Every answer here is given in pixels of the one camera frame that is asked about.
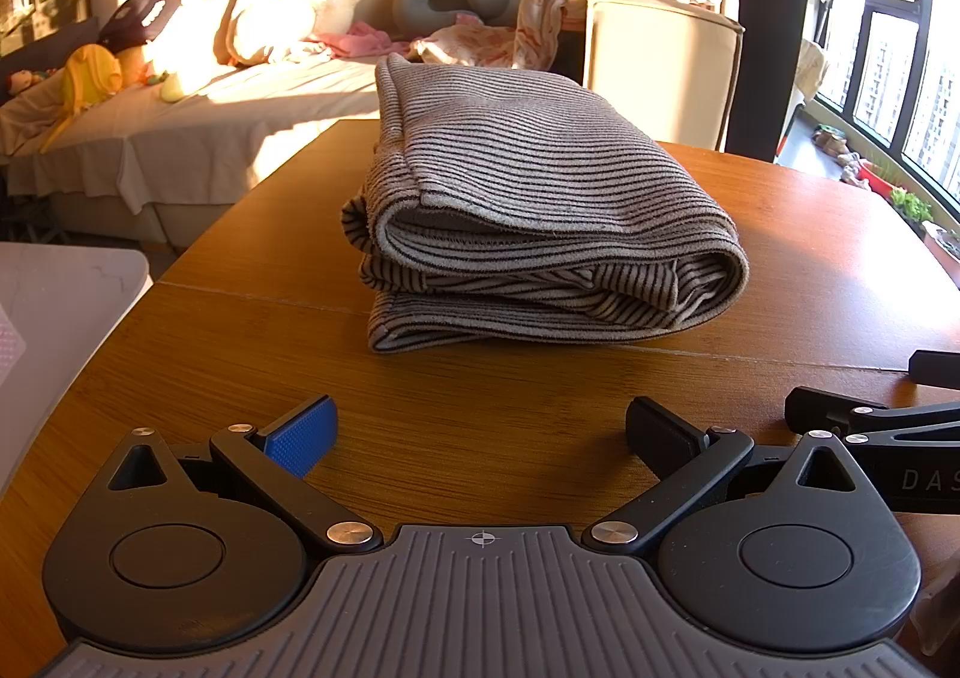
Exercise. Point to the small yellow-green toy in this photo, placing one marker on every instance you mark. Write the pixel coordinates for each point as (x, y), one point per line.
(172, 89)

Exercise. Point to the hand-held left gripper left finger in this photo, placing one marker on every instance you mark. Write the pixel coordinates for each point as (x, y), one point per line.
(300, 434)

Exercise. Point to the beige sofa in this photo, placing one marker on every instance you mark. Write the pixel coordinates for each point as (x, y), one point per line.
(660, 70)

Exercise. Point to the red pot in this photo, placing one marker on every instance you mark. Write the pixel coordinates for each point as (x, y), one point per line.
(876, 177)

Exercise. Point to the dark printed cap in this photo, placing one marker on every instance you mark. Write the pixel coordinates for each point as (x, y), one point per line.
(139, 18)

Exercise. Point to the striped knit shirt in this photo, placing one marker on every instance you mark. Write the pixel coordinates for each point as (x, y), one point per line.
(525, 160)

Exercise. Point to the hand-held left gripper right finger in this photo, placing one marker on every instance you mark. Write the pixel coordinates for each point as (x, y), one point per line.
(660, 434)

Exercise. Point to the small doll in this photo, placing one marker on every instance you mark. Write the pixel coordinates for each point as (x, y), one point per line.
(22, 82)

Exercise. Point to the pink cloth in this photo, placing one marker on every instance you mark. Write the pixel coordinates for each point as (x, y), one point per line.
(360, 39)

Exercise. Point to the green potted plant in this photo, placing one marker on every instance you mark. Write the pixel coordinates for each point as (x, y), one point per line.
(911, 205)

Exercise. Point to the yellow backpack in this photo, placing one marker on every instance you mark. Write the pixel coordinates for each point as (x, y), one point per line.
(90, 74)

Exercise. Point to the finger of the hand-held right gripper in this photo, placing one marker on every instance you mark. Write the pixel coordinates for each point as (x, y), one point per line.
(817, 410)
(937, 370)

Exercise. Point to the white side table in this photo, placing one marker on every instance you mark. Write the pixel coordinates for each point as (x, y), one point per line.
(67, 318)

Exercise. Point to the beige sofa cover sheet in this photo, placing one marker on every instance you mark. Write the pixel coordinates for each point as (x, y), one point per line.
(225, 123)

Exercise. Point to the dark grey cabinet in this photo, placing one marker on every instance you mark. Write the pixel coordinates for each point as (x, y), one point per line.
(30, 59)

